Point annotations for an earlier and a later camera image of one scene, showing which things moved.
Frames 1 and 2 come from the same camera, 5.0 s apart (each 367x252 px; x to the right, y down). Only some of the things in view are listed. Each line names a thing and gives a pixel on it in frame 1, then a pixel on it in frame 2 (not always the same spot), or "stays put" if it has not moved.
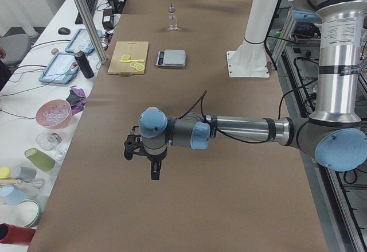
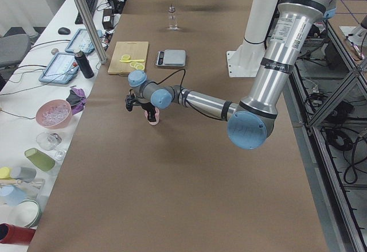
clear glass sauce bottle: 172,18 stays put
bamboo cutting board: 136,50 stays put
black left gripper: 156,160 to 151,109
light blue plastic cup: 11,196 stays put
